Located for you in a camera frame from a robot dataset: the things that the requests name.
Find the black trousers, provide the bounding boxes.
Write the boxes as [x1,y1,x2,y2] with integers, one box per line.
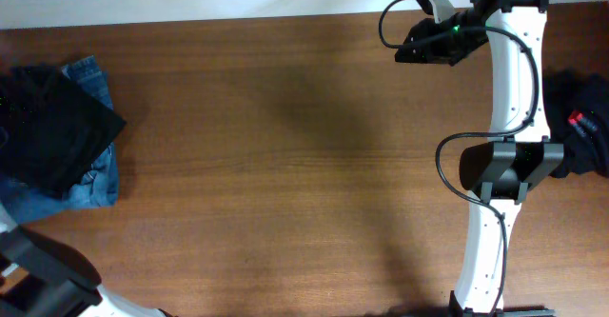
[1,66,126,193]

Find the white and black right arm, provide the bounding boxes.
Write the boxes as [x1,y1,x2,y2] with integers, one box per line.
[392,0,564,316]

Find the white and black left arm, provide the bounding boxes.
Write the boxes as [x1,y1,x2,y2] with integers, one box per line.
[1,208,170,317]

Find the black garment with red label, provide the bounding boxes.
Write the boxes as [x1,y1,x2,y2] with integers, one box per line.
[543,69,608,178]

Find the folded blue denim jeans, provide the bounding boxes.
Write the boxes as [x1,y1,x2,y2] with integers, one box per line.
[1,55,119,224]

